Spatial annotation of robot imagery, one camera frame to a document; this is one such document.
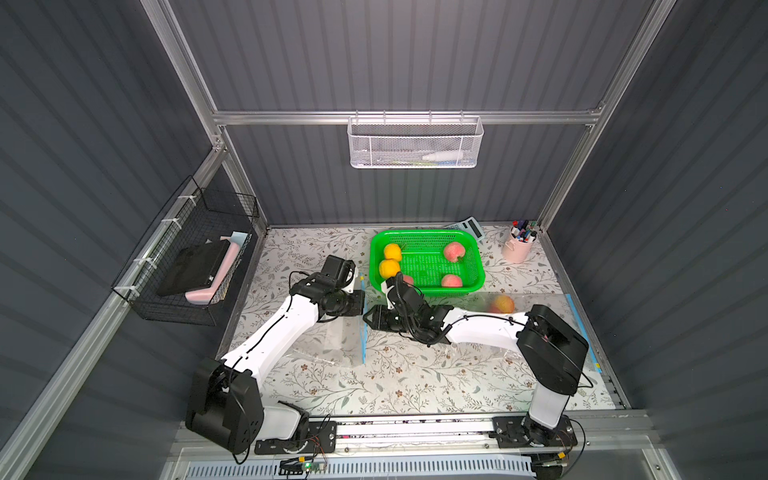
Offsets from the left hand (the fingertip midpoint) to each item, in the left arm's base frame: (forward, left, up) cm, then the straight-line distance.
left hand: (365, 307), depth 82 cm
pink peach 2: (+13, -27, -7) cm, 31 cm away
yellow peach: (+27, -8, -7) cm, 29 cm away
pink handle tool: (-7, +33, +18) cm, 38 cm away
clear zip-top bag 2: (-3, +10, -15) cm, 18 cm away
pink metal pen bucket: (+27, -53, -7) cm, 59 cm away
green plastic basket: (+26, -25, -13) cm, 38 cm away
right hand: (-4, 0, -3) cm, 5 cm away
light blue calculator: (+43, -39, -10) cm, 59 cm away
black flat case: (+1, +39, +18) cm, 43 cm away
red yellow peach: (+5, -42, -7) cm, 43 cm away
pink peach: (+27, -30, -7) cm, 40 cm away
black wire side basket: (+17, +45, +19) cm, 52 cm away
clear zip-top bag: (+9, -52, -13) cm, 54 cm away
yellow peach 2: (+20, -7, -8) cm, 22 cm away
